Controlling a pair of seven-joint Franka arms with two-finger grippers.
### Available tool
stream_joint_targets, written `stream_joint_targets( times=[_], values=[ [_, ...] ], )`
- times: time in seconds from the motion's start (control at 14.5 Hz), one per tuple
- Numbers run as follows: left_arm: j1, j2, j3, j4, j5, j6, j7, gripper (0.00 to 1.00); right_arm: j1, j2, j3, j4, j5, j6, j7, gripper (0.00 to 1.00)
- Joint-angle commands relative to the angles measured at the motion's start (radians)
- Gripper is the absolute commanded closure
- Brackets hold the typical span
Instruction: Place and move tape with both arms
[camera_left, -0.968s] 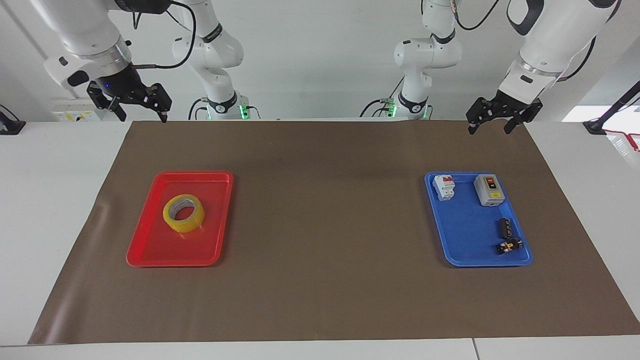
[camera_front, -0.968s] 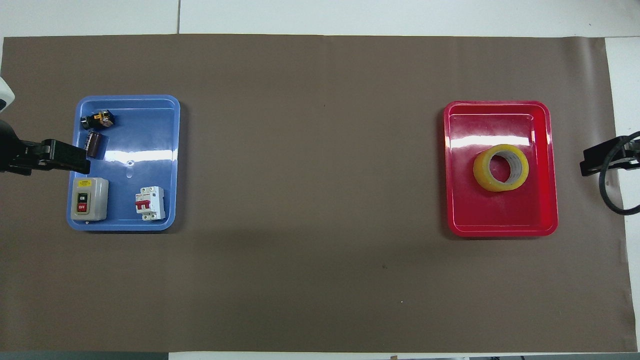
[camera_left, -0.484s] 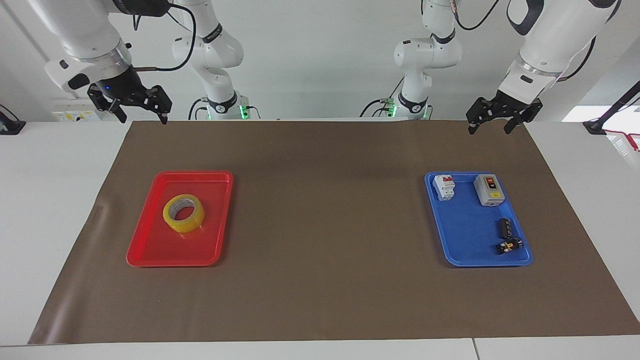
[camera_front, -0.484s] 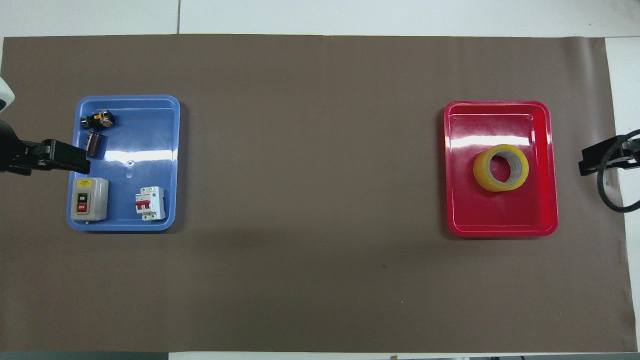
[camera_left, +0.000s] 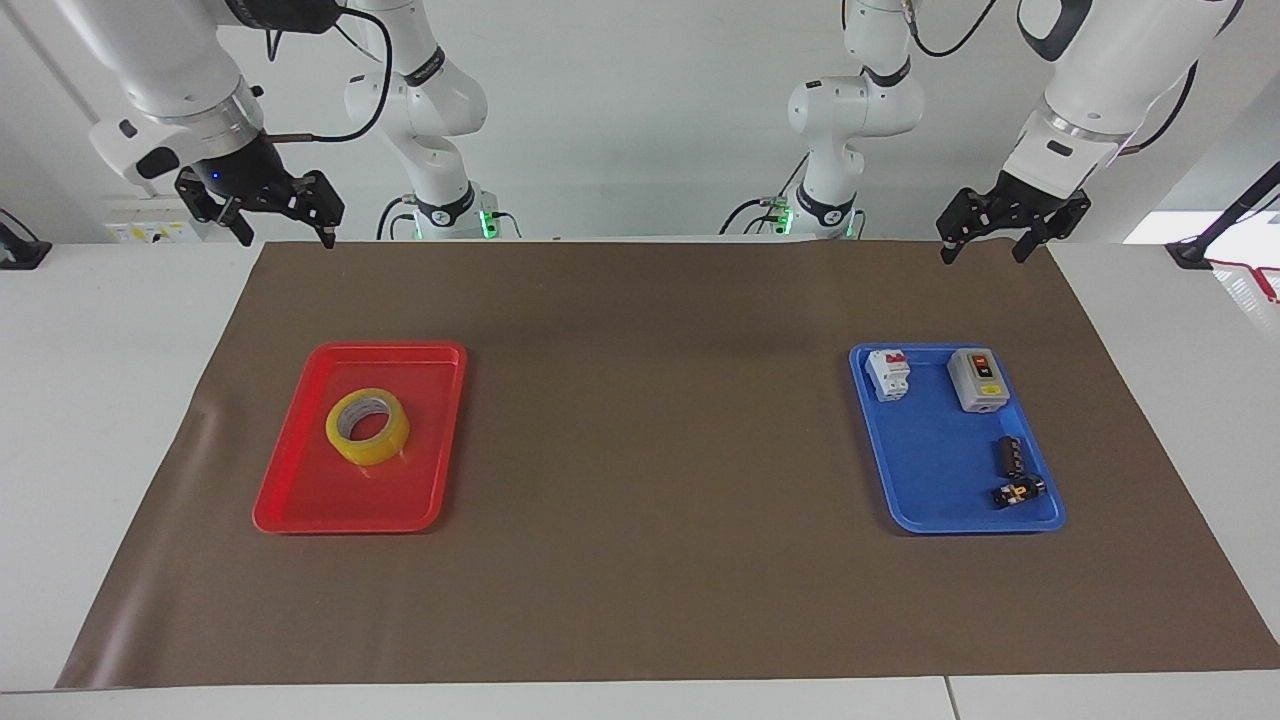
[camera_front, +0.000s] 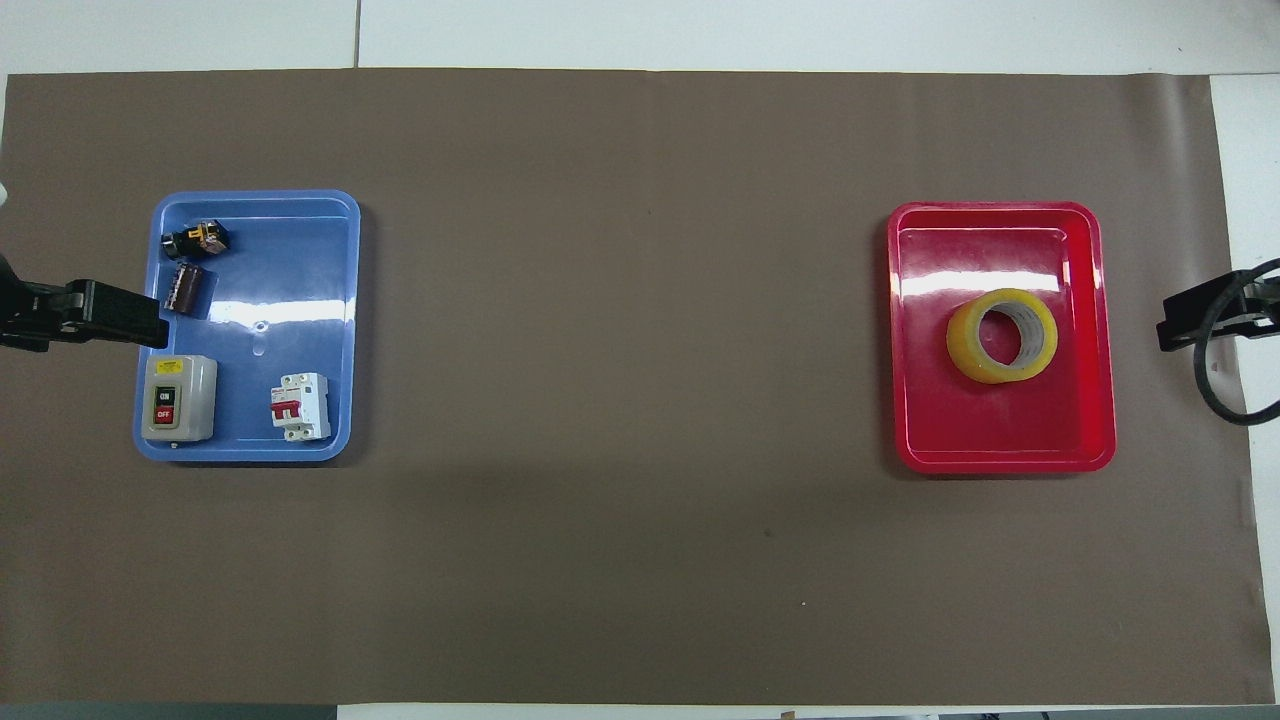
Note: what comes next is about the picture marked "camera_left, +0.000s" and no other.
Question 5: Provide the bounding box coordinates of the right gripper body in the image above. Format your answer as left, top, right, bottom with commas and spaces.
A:
176, 133, 294, 203

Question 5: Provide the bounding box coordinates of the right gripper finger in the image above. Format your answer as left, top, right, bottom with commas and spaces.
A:
175, 179, 254, 248
270, 171, 347, 250

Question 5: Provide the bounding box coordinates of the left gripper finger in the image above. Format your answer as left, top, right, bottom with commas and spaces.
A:
936, 187, 1012, 267
1011, 198, 1092, 265

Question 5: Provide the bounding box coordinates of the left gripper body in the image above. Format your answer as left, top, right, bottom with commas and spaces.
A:
994, 171, 1092, 218

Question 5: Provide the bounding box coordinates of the yellow tape roll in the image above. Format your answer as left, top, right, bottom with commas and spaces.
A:
325, 388, 411, 467

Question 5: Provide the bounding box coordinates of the white socket strip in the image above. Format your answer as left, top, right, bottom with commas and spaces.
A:
104, 198, 216, 246

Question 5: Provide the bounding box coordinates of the black stand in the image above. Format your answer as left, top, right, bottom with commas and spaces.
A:
0, 207, 53, 271
1164, 160, 1280, 269

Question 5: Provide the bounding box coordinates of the white circuit breaker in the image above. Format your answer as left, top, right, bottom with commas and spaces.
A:
866, 349, 912, 403

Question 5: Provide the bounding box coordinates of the blue plastic tray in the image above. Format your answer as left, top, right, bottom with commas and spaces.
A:
849, 343, 1067, 535

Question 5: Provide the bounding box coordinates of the black and yellow connector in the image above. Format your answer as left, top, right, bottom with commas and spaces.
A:
991, 474, 1047, 510

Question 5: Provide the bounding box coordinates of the red plastic tray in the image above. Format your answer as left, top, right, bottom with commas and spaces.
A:
252, 341, 468, 535

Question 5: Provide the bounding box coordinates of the grey switch box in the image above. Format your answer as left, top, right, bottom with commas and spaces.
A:
947, 347, 1005, 414

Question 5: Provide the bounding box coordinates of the red cable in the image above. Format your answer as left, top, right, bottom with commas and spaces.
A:
1208, 258, 1280, 302

